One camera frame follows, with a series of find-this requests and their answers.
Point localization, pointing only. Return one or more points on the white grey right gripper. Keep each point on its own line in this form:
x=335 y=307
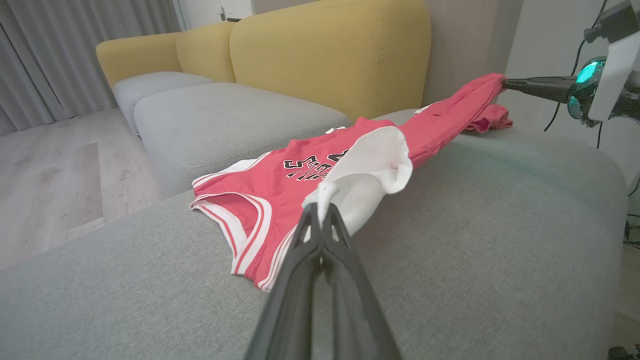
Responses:
x=612 y=75

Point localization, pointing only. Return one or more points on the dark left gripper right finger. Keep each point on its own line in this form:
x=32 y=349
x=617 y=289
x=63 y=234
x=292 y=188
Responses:
x=357 y=310

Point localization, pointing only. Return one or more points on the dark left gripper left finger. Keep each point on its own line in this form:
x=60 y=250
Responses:
x=287 y=300

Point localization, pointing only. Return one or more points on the red shorts white trim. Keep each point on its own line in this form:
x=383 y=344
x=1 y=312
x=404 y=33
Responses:
x=450 y=115

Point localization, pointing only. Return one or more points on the red basketball jersey white lining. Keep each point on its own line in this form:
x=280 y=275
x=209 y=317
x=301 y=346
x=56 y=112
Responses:
x=270 y=175

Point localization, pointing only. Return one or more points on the large grey sofa seat cushion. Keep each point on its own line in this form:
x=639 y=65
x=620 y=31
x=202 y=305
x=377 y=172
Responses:
x=475 y=250

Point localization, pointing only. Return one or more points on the medium grey sofa seat cushion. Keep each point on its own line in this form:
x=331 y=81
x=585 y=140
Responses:
x=225 y=120

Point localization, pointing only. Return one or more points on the wide yellow sofa backrest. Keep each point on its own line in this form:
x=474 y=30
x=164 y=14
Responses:
x=340 y=55

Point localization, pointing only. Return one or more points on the small grey sofa seat cushion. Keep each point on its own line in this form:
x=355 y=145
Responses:
x=155 y=85

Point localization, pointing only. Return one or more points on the narrow yellow sofa backrest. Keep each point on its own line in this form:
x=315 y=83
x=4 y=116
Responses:
x=207 y=52

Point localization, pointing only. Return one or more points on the low yellow sofa backrest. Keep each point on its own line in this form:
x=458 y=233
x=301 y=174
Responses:
x=135 y=55

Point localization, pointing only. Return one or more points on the grey curtain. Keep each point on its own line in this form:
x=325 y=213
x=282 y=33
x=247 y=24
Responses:
x=75 y=50

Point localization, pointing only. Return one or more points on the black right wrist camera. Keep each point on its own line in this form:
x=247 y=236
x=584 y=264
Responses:
x=617 y=22

